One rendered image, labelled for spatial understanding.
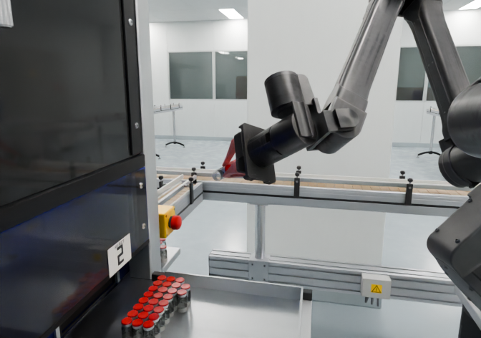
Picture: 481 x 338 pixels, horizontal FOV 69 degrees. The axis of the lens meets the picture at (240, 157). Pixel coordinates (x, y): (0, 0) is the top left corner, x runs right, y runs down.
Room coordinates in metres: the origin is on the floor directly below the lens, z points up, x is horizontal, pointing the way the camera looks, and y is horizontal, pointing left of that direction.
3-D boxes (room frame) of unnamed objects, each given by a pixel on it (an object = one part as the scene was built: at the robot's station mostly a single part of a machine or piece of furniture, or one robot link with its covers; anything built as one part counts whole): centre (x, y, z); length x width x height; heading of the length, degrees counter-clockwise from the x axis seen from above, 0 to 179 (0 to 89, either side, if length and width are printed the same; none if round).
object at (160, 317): (0.66, 0.16, 0.90); 0.18 x 0.02 x 0.05; 168
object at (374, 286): (1.41, -0.60, 0.50); 0.12 x 0.05 x 0.09; 78
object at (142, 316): (0.67, 0.18, 0.90); 0.18 x 0.02 x 0.05; 168
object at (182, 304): (0.69, 0.13, 0.90); 0.02 x 0.02 x 0.05
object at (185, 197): (1.24, 0.31, 0.92); 0.69 x 0.16 x 0.16; 168
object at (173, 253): (0.96, 0.27, 0.87); 0.14 x 0.13 x 0.02; 78
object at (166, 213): (0.93, 0.23, 0.99); 0.08 x 0.07 x 0.07; 78
